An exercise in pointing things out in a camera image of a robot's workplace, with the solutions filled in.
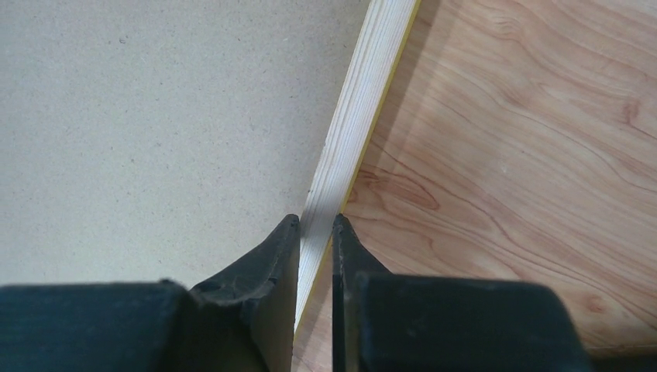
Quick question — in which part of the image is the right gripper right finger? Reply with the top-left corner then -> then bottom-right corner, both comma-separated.
332,215 -> 593,371

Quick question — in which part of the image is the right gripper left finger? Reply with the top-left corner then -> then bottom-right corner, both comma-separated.
1,215 -> 300,371

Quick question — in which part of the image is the yellow wooden picture frame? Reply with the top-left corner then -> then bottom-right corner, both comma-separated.
294,0 -> 421,329

